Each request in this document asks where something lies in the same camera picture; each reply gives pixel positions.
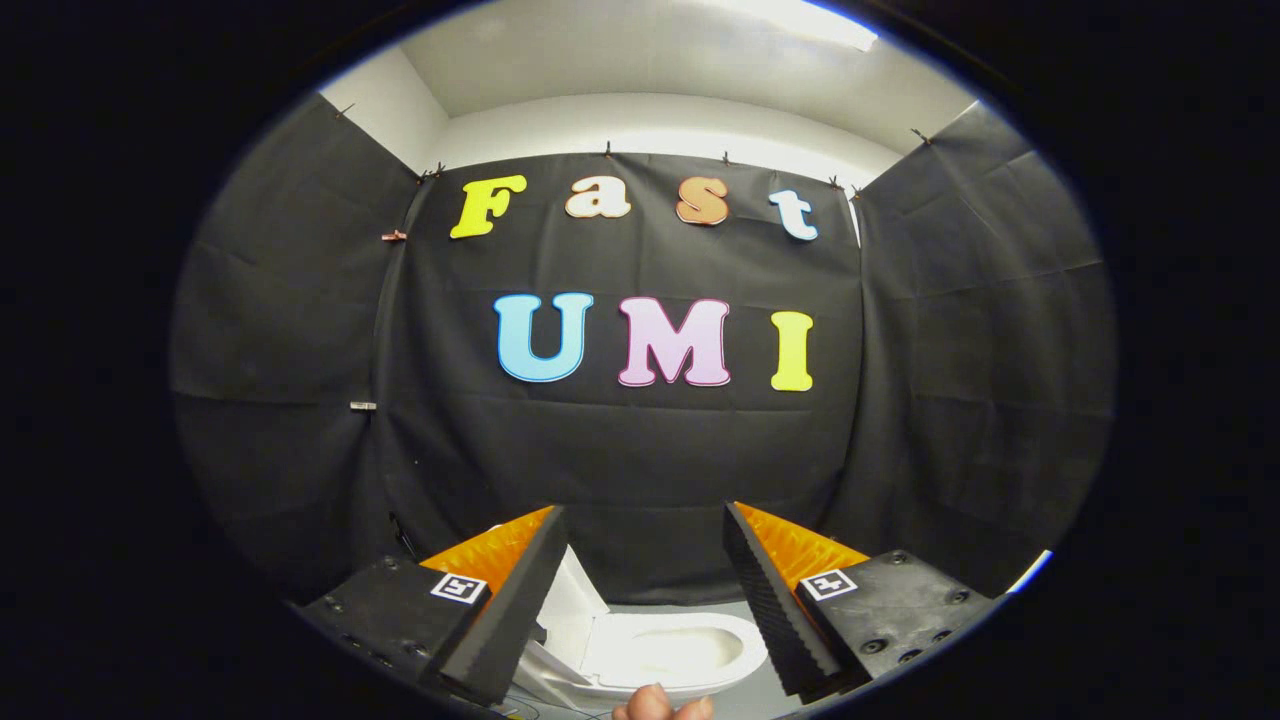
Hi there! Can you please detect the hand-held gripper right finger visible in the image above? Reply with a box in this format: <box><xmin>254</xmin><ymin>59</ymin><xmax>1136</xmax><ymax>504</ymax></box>
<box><xmin>722</xmin><ymin>502</ymin><xmax>1001</xmax><ymax>701</ymax></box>

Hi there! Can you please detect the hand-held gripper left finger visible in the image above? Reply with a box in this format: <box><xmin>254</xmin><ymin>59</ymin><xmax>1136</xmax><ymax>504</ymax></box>
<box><xmin>290</xmin><ymin>505</ymin><xmax>569</xmax><ymax>706</ymax></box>

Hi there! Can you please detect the white toilet lid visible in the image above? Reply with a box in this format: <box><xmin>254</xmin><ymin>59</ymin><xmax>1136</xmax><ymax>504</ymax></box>
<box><xmin>538</xmin><ymin>545</ymin><xmax>610</xmax><ymax>673</ymax></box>

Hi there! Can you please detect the white toilet seat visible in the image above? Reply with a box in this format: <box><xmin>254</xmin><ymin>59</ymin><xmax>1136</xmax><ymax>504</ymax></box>
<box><xmin>580</xmin><ymin>612</ymin><xmax>769</xmax><ymax>698</ymax></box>

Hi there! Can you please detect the white toilet with tank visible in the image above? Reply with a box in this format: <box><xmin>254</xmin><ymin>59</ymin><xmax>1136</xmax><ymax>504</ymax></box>
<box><xmin>486</xmin><ymin>522</ymin><xmax>701</xmax><ymax>706</ymax></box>

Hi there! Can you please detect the black backdrop cloth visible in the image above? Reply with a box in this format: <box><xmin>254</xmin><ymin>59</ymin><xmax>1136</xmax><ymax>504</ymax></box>
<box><xmin>170</xmin><ymin>95</ymin><xmax>1116</xmax><ymax>607</ymax></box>

